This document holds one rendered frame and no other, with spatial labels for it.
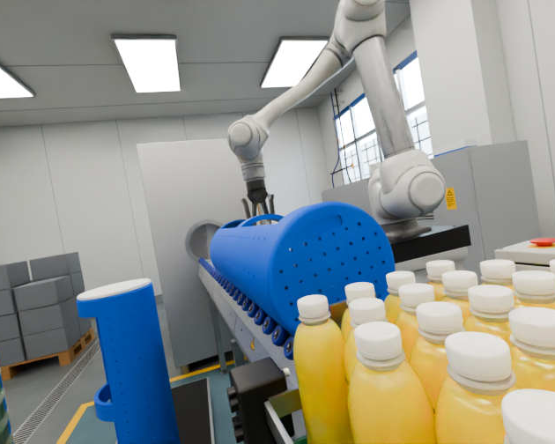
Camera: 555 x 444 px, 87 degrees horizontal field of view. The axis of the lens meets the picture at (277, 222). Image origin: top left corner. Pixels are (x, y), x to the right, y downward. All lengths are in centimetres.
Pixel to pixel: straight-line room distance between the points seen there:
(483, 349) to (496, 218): 204
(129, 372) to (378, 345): 119
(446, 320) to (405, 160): 73
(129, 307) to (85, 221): 480
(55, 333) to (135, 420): 280
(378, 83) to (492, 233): 145
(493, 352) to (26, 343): 421
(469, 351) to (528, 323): 7
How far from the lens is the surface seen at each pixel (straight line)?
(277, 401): 47
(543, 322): 31
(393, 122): 104
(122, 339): 134
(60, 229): 618
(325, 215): 57
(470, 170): 217
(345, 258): 59
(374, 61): 109
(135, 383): 140
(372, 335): 28
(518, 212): 244
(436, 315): 32
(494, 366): 26
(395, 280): 45
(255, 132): 97
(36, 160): 642
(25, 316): 421
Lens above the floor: 122
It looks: 1 degrees down
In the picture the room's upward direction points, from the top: 9 degrees counter-clockwise
